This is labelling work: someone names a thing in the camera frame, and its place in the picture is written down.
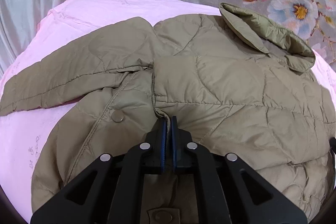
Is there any pink bed sheet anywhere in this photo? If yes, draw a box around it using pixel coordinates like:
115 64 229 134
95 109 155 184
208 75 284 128
0 0 336 224

